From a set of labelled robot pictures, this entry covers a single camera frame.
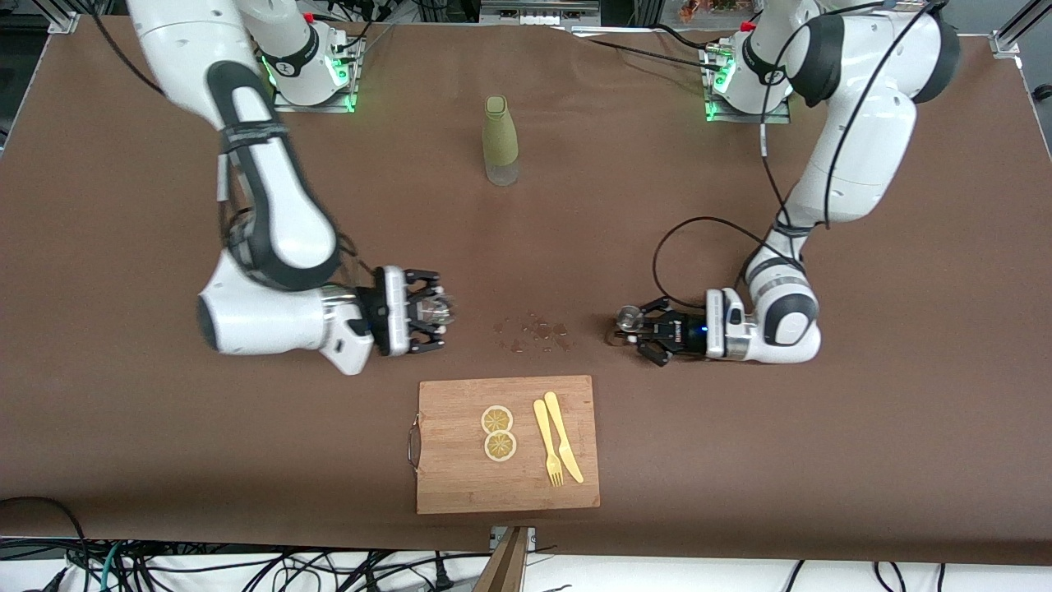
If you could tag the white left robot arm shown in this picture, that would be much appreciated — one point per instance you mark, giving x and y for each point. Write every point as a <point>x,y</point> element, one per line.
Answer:
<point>863,140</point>

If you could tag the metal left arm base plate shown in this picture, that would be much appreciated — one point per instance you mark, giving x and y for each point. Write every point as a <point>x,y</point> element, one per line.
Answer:
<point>768,117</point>

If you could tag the yellow lemon slice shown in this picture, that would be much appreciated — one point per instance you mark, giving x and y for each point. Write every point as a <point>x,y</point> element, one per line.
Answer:
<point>496,419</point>
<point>500,446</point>

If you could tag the spilled liquid drops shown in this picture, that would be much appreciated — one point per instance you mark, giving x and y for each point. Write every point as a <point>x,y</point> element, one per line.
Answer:
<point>534,333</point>

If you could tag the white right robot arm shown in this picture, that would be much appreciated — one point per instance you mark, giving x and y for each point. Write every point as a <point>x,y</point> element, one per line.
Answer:
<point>288,222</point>

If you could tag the grey power strip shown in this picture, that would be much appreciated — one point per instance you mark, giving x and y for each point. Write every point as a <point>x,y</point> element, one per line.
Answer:
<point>538,12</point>

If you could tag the yellow plastic knife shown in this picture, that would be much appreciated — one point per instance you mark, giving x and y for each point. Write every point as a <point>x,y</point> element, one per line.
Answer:
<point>560,436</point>

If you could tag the yellow plastic fork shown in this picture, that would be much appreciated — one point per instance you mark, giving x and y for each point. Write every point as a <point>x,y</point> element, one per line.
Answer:
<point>544,436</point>

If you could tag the small clear glass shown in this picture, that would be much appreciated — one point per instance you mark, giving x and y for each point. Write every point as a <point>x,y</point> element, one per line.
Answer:
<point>440,311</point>

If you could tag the green sleeved glass bottle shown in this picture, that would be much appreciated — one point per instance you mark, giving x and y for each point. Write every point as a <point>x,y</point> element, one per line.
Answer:
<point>500,136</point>

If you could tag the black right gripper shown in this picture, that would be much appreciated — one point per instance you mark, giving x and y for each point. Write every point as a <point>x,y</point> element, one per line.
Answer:
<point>417,312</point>

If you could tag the wooden post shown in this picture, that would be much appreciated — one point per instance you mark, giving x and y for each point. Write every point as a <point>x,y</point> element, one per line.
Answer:
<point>503,567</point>

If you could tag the wooden cutting board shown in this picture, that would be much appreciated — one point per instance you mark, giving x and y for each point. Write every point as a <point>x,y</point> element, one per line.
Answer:
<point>509,485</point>

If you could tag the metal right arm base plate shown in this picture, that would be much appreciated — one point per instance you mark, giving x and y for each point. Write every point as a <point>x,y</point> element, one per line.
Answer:
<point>325,107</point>

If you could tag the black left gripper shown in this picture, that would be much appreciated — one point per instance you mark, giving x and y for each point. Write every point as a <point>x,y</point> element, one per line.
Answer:
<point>679,333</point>

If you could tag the steel double-cone jigger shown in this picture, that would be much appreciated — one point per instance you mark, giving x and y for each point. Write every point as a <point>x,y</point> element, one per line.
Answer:
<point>629,316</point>

